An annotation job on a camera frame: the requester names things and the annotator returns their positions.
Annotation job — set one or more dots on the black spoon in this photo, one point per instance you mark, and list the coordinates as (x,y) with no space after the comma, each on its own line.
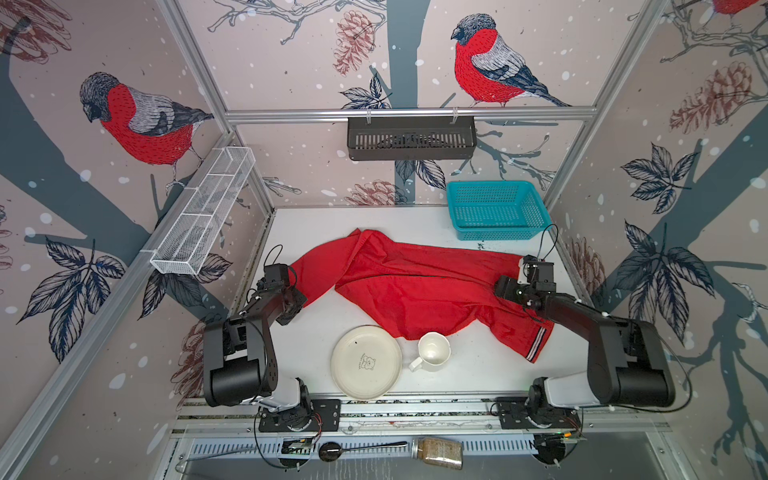
(332,451)

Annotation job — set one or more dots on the red trousers with striped trim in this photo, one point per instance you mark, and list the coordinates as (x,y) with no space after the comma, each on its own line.
(411,290)

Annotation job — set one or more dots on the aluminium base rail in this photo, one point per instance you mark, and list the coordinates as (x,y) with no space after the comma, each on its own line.
(483,424)

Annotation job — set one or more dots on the teal plastic basket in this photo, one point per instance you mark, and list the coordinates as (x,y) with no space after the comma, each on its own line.
(496,210)

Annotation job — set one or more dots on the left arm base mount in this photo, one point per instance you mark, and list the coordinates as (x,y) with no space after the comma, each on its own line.
(303,414)

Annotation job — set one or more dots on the cream ceramic mug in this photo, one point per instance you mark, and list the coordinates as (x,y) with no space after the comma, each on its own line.
(434,351)

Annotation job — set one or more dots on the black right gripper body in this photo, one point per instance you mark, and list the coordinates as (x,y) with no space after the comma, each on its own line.
(514,290)

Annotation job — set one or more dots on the glass jar with grains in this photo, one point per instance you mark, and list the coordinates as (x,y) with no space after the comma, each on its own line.
(439,452)

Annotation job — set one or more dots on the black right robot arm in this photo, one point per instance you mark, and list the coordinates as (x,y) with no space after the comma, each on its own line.
(626,362)

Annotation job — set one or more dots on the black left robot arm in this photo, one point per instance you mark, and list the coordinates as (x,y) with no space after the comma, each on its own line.
(239,358)

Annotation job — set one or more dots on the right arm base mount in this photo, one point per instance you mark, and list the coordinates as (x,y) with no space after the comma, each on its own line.
(537,411)

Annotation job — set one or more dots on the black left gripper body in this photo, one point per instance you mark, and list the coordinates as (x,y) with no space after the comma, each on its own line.
(297,298)

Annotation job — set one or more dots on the cream round plate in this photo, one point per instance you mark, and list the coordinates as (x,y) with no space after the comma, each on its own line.
(366,362)

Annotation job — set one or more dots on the white wire mesh shelf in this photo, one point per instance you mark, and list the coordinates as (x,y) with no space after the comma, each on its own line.
(192,235)

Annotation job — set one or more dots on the black hanging wall basket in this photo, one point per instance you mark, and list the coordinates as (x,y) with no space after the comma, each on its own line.
(411,138)

